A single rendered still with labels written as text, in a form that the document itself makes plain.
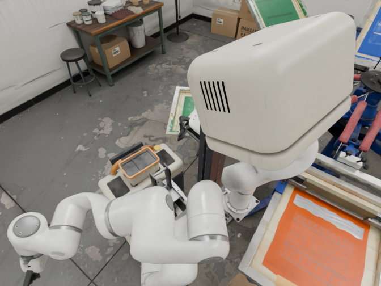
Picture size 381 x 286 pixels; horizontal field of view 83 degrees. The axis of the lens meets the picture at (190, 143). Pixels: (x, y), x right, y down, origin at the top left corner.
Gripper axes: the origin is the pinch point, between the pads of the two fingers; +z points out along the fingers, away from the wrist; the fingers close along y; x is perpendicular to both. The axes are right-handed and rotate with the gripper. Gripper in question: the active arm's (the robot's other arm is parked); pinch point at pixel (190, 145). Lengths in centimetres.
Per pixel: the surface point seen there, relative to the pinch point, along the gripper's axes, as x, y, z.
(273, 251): -15, -73, 6
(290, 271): -9, -79, 13
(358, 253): 11, -104, -7
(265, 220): -17, -66, -7
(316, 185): 3, -80, -33
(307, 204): -5, -86, -25
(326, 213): 2, -93, -24
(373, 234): 16, -111, -20
